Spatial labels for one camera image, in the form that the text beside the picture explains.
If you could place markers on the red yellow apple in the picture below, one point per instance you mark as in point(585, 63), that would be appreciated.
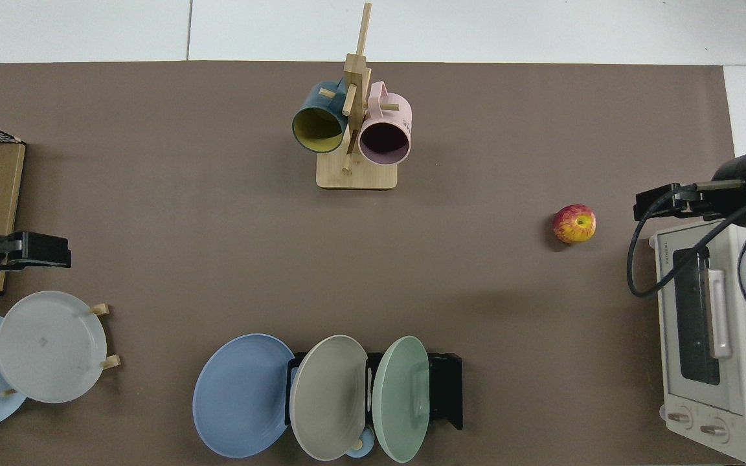
point(574, 224)

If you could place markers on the wooden plate rack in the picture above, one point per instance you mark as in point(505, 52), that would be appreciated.
point(100, 309)

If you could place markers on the grey plate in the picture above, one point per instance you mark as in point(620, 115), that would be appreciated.
point(49, 349)

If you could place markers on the black dish rack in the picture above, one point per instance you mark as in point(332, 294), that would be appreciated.
point(447, 388)

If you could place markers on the beige plate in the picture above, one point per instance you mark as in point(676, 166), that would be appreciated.
point(327, 395)

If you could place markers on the pale green plate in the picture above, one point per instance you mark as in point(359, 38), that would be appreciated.
point(399, 401)

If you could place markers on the brown table cloth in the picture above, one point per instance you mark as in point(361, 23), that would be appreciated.
point(412, 272)

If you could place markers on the pink mug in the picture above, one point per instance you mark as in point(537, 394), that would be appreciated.
point(396, 114)

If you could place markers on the dark teal mug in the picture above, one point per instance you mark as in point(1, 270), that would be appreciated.
point(311, 101)

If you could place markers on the wooden cup stand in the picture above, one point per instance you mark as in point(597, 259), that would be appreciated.
point(357, 176)

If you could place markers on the small blue round thing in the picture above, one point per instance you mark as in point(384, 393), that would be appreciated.
point(364, 451)

